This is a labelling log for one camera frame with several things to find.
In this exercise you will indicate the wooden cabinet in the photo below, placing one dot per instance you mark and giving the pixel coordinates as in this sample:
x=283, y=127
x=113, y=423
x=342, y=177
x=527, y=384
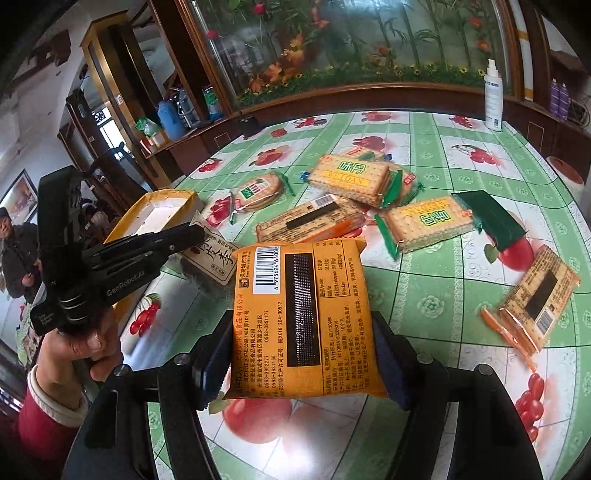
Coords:
x=194, y=147

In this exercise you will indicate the glass flower display partition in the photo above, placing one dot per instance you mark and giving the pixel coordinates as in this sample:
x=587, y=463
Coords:
x=351, y=41

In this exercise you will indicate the dark wooden chair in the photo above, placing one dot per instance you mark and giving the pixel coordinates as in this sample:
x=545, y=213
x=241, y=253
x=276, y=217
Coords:
x=120, y=175

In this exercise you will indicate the small black object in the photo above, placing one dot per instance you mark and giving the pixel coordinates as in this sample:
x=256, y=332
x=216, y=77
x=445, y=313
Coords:
x=248, y=125

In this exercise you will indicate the round cracker packet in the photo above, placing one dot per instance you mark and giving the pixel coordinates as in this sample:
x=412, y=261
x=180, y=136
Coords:
x=258, y=191

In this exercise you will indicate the blue thermos flask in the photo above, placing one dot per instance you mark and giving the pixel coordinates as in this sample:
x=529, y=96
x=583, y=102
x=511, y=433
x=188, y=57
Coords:
x=168, y=120

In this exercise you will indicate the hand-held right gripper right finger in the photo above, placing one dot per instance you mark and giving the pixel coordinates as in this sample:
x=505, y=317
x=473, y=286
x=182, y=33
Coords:
x=392, y=369

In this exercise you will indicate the person's left hand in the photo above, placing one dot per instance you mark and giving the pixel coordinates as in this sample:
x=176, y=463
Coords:
x=78, y=346

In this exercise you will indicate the framed wall picture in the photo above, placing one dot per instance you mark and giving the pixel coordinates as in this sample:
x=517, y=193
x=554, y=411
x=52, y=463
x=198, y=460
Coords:
x=21, y=194

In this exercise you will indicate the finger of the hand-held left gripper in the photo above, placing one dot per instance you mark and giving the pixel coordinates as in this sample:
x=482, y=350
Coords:
x=152, y=261
x=166, y=237

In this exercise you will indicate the person's left forearm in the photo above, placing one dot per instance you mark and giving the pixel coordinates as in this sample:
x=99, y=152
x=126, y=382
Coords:
x=46, y=424

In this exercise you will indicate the white plum snack packet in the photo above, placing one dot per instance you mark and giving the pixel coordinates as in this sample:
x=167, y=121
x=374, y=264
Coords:
x=212, y=263

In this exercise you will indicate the orange snack packet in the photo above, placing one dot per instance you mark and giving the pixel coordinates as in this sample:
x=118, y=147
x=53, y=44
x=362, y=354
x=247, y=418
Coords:
x=295, y=323

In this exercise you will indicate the purple bottle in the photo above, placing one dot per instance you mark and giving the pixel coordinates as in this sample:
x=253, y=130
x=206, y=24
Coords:
x=564, y=104
x=554, y=101

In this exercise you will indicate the green snack bag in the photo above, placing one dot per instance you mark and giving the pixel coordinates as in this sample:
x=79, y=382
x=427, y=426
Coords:
x=147, y=127

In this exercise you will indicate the white spray bottle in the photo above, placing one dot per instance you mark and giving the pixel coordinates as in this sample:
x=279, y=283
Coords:
x=493, y=101

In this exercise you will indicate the dark green foil packet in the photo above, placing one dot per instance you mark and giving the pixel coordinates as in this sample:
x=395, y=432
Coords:
x=494, y=217

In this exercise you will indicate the orange-ended cracker packet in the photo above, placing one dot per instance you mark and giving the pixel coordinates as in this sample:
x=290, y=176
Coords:
x=531, y=300
x=318, y=217

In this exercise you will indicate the red and white container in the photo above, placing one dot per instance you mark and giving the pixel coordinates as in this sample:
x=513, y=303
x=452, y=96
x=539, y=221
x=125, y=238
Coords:
x=565, y=177

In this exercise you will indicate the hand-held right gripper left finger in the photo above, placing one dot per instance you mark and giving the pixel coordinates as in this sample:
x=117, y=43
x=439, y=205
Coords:
x=214, y=364

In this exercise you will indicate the grey thermos flask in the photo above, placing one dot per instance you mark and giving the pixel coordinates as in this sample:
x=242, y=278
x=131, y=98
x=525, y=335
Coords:
x=188, y=108

